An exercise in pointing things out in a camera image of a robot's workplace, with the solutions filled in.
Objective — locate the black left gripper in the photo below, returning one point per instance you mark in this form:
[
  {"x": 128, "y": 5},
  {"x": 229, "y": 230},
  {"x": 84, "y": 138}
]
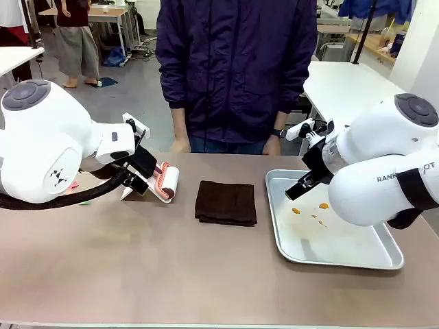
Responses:
[{"x": 144, "y": 162}]

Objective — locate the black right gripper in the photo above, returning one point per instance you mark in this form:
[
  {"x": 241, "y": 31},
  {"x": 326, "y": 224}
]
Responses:
[{"x": 319, "y": 162}]

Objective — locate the pink white lint roller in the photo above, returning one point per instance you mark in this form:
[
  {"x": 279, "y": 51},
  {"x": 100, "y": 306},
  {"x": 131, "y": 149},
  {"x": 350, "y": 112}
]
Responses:
[{"x": 169, "y": 180}]

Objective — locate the dark brown cloth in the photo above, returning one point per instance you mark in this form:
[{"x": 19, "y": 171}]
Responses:
[{"x": 226, "y": 202}]

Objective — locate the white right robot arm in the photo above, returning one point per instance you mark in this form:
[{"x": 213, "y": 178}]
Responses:
[{"x": 370, "y": 171}]

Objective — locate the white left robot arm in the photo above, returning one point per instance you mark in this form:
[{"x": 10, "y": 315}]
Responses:
[{"x": 41, "y": 137}]

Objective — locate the person's right forearm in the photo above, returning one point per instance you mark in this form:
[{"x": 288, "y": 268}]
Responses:
[{"x": 179, "y": 123}]

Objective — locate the person's left forearm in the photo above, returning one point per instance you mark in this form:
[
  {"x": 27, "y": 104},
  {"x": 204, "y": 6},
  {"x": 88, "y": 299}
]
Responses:
[{"x": 280, "y": 120}]

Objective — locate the person's left hand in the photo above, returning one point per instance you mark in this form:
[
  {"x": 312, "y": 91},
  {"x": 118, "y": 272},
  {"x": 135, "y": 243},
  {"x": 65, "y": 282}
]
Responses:
[{"x": 272, "y": 146}]

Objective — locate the person's right hand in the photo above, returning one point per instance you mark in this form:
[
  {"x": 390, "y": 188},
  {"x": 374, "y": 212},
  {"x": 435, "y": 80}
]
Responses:
[{"x": 180, "y": 145}]

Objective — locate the white folded roller stand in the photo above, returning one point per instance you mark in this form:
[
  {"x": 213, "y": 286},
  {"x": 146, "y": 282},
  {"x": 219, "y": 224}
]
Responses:
[{"x": 161, "y": 198}]

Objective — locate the black wristwatch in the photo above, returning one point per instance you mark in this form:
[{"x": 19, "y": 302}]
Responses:
[{"x": 278, "y": 132}]

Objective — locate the silver metal tray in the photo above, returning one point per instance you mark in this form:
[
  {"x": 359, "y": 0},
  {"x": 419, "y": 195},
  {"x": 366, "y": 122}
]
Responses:
[{"x": 326, "y": 246}]

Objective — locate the dark blue floor mat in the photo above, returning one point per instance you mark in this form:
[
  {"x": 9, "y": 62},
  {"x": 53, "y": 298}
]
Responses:
[{"x": 108, "y": 82}]

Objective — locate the large white table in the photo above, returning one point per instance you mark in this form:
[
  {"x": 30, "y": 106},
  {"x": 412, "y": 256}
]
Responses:
[{"x": 343, "y": 89}]

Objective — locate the blue plastic bag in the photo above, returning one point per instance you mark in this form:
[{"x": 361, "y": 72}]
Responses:
[{"x": 114, "y": 57}]

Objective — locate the person in purple jacket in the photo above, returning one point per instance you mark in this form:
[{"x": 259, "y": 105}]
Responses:
[{"x": 236, "y": 68}]

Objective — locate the person in grey trousers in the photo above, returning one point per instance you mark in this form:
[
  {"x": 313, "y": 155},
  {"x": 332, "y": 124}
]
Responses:
[{"x": 75, "y": 48}]

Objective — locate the wooden counter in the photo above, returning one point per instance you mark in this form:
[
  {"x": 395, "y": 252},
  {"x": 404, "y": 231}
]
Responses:
[{"x": 375, "y": 46}]

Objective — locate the black metal pole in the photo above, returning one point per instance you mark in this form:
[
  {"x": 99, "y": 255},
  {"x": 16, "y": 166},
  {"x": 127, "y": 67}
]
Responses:
[{"x": 364, "y": 31}]

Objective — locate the wooden top background table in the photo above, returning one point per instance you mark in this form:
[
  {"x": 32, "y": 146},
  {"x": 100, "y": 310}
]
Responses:
[{"x": 103, "y": 14}]

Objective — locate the dark blue bottle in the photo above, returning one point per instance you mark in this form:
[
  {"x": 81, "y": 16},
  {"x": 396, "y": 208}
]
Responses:
[{"x": 398, "y": 44}]

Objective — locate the small white table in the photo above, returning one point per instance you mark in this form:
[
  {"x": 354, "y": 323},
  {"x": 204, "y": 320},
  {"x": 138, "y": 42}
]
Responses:
[{"x": 17, "y": 56}]

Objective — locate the plastic drink cup with straw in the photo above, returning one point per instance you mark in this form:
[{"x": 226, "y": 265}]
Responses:
[{"x": 387, "y": 37}]

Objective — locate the person in red white clothes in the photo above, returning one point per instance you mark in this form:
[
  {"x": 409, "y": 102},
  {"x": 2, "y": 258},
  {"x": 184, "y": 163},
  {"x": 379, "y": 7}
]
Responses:
[{"x": 12, "y": 31}]

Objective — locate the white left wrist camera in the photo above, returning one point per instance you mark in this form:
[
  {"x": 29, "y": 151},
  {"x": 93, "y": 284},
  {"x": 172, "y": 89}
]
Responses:
[{"x": 139, "y": 125}]

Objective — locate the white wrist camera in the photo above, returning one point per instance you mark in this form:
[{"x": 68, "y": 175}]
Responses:
[
  {"x": 139, "y": 125},
  {"x": 298, "y": 129}
]

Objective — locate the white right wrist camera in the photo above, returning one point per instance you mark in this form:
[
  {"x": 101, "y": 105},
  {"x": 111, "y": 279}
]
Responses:
[{"x": 298, "y": 129}]

